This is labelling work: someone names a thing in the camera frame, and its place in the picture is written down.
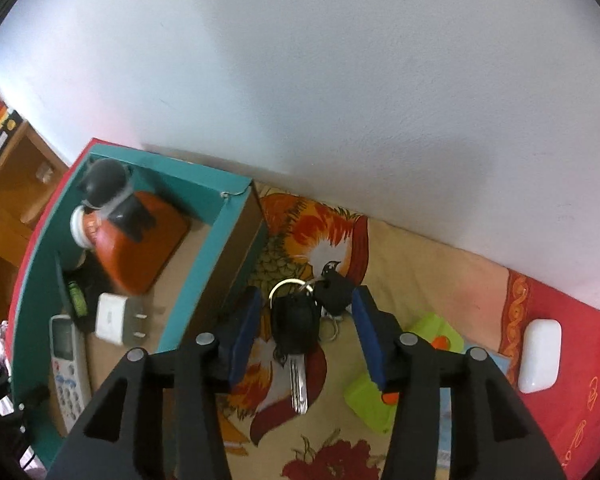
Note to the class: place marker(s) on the black power adapter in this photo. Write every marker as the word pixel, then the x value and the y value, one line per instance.
pixel 77 280

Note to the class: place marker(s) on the small clear cup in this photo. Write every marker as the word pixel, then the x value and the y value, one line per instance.
pixel 44 172

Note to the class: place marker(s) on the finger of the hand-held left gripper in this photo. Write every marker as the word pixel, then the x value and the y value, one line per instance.
pixel 35 395

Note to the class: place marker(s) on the blue ID card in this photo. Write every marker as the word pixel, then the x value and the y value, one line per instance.
pixel 445 420

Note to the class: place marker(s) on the white charger plug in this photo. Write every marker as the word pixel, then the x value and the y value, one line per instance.
pixel 112 317

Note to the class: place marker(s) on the white remote control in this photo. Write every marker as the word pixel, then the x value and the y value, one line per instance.
pixel 67 375

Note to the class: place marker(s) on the black car key with keyring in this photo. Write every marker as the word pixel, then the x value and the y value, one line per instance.
pixel 295 325

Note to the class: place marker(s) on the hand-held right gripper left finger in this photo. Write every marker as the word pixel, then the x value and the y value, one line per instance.
pixel 245 330

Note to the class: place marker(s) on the black binder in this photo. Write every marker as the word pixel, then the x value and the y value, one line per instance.
pixel 2 137

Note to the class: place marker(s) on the small white jar orange label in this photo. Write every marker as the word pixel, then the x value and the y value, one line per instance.
pixel 82 227

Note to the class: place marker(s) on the green case with orange slot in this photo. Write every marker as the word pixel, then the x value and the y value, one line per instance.
pixel 365 405

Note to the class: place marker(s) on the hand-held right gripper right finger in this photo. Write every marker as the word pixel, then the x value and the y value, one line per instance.
pixel 367 335

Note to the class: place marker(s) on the teal cardboard box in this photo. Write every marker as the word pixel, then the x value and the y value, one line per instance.
pixel 215 195

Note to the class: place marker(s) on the orange container with black cap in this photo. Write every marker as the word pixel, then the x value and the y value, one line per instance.
pixel 140 240

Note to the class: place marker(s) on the white earbuds case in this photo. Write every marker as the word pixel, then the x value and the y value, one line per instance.
pixel 540 355

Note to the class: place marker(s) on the wooden shelf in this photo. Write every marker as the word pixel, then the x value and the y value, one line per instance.
pixel 10 200

